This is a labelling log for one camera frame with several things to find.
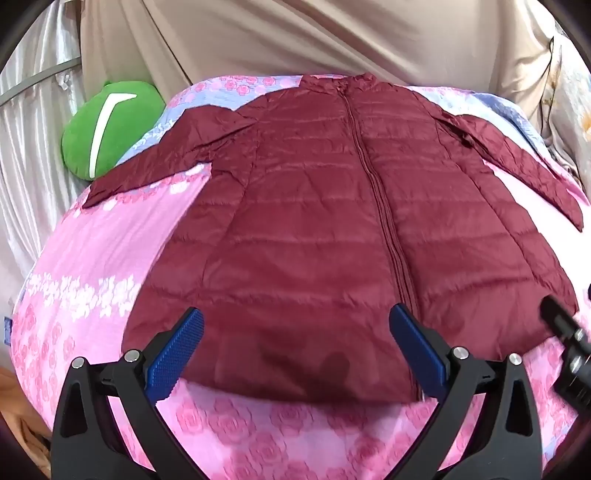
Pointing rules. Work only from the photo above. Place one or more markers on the white satin curtain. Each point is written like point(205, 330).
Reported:
point(32, 161)

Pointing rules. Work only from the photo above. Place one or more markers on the pink floral blanket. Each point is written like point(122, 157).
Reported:
point(92, 323)

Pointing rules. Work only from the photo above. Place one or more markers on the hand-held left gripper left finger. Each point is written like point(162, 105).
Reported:
point(178, 350)

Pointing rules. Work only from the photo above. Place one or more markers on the pale floral quilt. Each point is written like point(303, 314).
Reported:
point(565, 92)

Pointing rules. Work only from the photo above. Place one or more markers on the maroon quilted jacket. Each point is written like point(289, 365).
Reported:
point(314, 240)

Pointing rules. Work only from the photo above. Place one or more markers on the beige hanging sheet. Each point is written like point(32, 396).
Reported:
point(286, 37)

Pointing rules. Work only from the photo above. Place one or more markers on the orange cloth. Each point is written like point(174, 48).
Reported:
point(16, 415)

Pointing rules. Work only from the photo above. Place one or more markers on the grey metal rail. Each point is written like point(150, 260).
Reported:
point(32, 81)

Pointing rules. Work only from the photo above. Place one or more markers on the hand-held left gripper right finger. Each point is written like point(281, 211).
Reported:
point(418, 350)

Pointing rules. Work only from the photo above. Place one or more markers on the green plush cushion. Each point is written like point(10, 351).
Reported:
point(87, 138)

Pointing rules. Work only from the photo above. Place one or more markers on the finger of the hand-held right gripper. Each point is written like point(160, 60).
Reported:
point(561, 318)

